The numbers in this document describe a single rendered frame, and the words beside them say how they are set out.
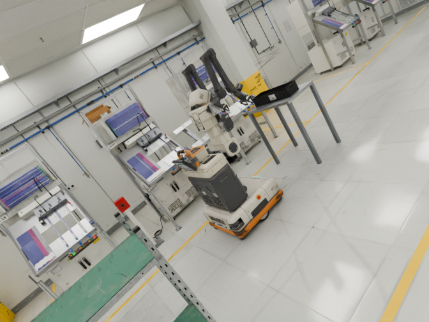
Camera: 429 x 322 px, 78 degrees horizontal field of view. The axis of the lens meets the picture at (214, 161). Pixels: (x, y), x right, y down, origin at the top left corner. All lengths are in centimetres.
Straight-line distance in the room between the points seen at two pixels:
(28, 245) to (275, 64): 657
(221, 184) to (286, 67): 595
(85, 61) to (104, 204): 258
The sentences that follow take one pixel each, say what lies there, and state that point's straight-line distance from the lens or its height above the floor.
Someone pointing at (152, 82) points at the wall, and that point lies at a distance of 575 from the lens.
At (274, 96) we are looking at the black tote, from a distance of 313.
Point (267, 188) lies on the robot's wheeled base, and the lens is 268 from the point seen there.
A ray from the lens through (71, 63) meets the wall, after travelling 556.
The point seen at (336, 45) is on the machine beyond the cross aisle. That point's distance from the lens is 687.
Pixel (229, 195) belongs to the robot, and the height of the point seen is 45.
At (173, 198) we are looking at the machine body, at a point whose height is 28.
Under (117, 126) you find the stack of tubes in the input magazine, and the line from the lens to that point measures 383.
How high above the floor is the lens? 146
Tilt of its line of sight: 16 degrees down
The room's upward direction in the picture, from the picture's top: 33 degrees counter-clockwise
